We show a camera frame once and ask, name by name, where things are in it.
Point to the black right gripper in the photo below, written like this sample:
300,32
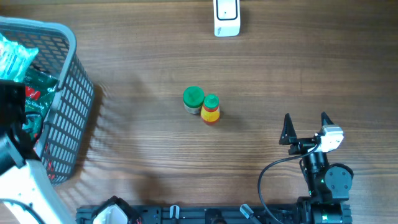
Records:
288,134

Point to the teal wet wipes pack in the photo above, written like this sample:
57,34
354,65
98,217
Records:
15,60

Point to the yellow red sauce bottle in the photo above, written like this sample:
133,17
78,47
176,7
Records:
210,112

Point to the green lid jar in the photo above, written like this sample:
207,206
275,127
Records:
193,98

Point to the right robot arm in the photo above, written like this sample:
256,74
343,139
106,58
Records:
328,184

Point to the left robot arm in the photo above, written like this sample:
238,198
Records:
25,188

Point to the white barcode scanner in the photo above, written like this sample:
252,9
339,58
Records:
227,18

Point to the green 3M gloves package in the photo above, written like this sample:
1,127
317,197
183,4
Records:
40,92

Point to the grey plastic basket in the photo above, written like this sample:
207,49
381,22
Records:
65,123

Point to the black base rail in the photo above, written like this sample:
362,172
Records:
209,215

